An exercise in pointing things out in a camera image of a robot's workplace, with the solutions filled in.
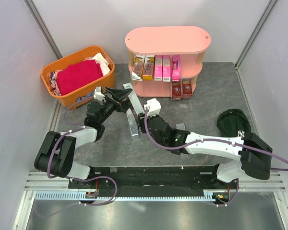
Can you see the dark red toothpaste box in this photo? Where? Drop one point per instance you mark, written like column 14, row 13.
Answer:
column 176, row 90

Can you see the silver toothpaste box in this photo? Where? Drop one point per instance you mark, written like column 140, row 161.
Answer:
column 180, row 126
column 134, row 130

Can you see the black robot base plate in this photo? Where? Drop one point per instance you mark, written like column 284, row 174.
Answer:
column 202, row 177

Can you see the pink toothpaste box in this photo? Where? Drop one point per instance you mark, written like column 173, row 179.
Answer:
column 158, row 72
column 176, row 68
column 166, row 70

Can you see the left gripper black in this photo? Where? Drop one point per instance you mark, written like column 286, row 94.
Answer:
column 123, row 106

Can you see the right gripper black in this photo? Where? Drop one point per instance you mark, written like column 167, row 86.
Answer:
column 141, row 119

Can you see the red folded cloth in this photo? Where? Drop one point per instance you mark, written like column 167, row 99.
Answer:
column 78, row 75

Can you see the orange plastic basket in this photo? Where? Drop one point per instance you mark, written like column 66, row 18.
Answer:
column 79, row 96

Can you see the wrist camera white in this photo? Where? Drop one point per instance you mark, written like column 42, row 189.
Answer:
column 152, row 107
column 98, row 94

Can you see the pink three-tier shelf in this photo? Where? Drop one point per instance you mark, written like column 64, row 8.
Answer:
column 190, row 42

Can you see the grey slotted cable duct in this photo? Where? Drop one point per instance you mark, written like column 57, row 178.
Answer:
column 86, row 196

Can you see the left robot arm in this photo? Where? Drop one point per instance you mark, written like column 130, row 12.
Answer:
column 56, row 154

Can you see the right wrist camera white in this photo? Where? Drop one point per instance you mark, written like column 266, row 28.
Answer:
column 152, row 107

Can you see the red 3D toothpaste box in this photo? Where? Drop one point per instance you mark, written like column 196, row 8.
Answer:
column 186, row 88
column 136, row 106

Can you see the orange R.O toothpaste box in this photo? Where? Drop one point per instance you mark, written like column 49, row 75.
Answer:
column 148, row 69

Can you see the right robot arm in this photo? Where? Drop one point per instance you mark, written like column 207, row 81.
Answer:
column 249, row 155

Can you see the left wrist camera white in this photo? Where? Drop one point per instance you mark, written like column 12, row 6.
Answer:
column 98, row 94

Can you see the dark green baseball cap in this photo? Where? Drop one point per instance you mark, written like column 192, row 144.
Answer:
column 232, row 123

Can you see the white and patterned cloths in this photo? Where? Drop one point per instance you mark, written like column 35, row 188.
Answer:
column 104, row 64

